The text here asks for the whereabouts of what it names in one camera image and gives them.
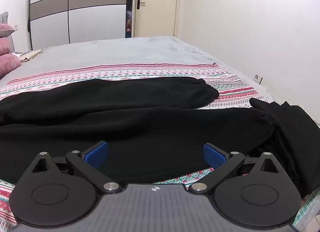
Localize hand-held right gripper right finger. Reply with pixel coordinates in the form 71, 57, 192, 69
189, 143, 280, 195

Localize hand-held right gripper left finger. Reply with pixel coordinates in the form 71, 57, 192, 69
31, 141, 123, 194

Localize black pants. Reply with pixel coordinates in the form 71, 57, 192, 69
0, 76, 275, 185

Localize folded black garment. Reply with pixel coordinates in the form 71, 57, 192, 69
249, 97, 320, 199

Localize patterned red green blanket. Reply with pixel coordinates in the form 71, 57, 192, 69
0, 62, 320, 232

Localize grey bed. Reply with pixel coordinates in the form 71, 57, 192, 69
0, 36, 288, 106

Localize small beige cloth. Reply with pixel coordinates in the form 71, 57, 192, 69
19, 49, 44, 63

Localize pink pillow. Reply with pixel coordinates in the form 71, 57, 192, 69
0, 53, 22, 79
0, 23, 16, 56

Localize white and brown wardrobe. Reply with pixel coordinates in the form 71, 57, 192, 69
27, 0, 129, 51

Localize narrow cluttered shelf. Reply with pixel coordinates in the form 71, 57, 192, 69
124, 0, 137, 39

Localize cream door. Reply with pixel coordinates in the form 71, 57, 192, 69
134, 0, 180, 38

